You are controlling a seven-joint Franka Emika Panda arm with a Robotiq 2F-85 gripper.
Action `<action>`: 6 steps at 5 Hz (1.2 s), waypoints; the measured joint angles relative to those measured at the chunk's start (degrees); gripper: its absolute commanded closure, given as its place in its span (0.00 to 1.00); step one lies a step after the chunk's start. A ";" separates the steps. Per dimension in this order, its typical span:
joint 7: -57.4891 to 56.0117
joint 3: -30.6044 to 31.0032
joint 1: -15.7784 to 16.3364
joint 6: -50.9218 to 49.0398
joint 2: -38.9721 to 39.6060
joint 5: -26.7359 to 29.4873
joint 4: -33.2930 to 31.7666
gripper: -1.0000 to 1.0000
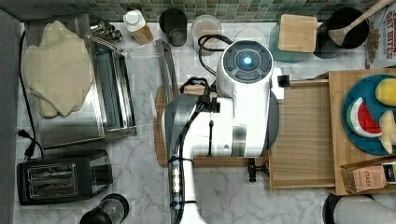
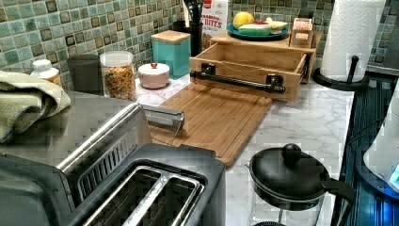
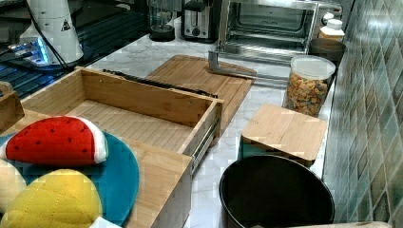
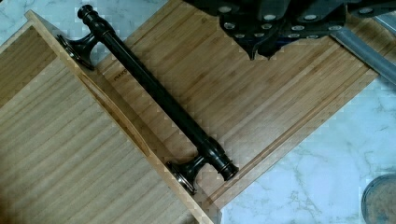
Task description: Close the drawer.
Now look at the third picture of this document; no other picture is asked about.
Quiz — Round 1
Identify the bamboo drawer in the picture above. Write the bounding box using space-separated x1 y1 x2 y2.
22 67 222 170

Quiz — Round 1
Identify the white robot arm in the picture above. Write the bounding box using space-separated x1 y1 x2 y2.
1 0 84 68

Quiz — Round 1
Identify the bamboo drawer cabinet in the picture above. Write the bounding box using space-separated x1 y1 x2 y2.
0 108 194 228

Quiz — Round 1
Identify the large bamboo cutting board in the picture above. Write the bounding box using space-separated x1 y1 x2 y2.
146 55 255 133

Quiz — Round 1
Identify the teal container with bamboo lid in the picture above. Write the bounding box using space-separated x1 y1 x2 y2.
239 104 327 167

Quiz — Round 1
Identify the black two-slot toaster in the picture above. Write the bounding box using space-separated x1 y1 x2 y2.
182 0 222 44

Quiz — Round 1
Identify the black round pot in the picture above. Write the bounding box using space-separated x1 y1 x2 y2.
220 155 335 228

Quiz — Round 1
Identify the stainless toaster oven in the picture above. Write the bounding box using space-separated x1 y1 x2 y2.
208 0 342 78

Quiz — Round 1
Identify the clear jar of cereal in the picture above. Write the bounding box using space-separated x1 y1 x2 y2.
282 55 336 117

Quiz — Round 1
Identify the plush watermelon slice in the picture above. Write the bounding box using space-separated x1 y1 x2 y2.
1 116 108 167

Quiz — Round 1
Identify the dark cup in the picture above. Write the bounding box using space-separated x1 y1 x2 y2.
309 38 346 63

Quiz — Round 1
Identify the white-capped orange bottle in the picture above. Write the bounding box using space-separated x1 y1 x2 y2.
318 19 345 42

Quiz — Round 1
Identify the yellow plush lemon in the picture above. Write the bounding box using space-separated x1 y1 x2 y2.
1 169 103 228

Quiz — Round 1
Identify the wooden organizer box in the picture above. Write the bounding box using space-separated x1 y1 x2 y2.
0 82 25 133

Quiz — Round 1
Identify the cream plush toy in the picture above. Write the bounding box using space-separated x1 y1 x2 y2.
0 160 27 214

